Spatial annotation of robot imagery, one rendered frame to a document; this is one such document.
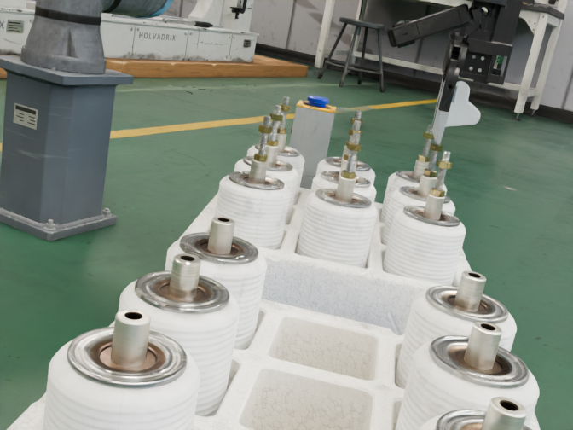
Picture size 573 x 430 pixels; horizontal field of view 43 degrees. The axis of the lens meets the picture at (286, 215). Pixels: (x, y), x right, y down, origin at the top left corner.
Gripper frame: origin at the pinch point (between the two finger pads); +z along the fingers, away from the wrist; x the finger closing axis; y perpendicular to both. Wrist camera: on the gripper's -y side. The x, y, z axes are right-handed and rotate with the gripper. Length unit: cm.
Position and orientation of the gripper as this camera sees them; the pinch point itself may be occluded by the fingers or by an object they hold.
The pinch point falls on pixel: (434, 133)
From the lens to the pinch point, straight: 107.5
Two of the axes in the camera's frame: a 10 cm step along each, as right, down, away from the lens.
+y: 9.7, 2.1, -1.0
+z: -1.8, 9.4, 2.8
